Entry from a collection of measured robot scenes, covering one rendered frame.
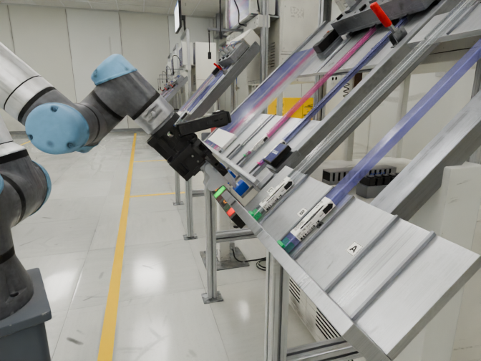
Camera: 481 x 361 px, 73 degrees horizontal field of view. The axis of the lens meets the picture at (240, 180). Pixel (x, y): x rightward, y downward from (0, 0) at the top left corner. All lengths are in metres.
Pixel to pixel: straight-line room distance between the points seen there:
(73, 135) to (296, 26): 1.93
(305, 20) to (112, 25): 7.64
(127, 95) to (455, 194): 0.55
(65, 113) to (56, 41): 9.15
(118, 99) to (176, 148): 0.15
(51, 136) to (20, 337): 0.34
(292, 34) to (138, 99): 1.73
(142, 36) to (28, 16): 2.53
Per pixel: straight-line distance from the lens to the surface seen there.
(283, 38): 2.27
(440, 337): 0.59
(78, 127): 0.54
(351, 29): 1.10
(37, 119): 0.55
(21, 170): 0.76
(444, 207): 0.49
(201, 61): 5.41
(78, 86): 9.53
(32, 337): 0.71
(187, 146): 0.68
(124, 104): 0.67
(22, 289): 0.71
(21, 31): 9.87
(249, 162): 0.84
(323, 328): 1.24
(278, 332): 0.80
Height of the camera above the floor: 0.90
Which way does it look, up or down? 14 degrees down
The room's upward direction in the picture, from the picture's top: straight up
